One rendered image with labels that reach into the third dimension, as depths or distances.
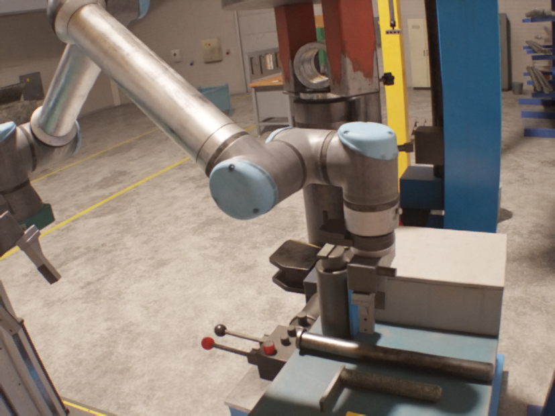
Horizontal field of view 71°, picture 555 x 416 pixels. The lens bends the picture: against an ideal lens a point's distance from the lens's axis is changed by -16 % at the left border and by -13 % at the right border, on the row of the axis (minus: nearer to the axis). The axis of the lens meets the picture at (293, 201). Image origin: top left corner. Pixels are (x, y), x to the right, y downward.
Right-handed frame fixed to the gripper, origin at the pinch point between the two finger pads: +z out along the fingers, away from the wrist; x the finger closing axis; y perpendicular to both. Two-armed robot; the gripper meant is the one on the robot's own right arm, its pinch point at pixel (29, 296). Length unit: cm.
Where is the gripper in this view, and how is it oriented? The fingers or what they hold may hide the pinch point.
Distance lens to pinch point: 80.4
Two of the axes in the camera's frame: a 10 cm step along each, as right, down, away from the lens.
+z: 5.1, 7.8, 3.6
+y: -8.5, 4.0, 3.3
